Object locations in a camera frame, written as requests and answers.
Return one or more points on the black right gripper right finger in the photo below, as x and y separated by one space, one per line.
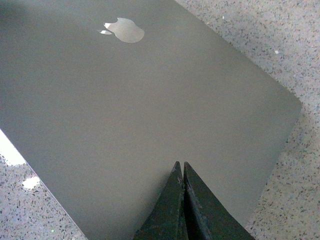
205 216

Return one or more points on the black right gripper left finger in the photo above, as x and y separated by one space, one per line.
167 219

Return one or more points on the grey laptop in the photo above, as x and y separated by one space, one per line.
102 97

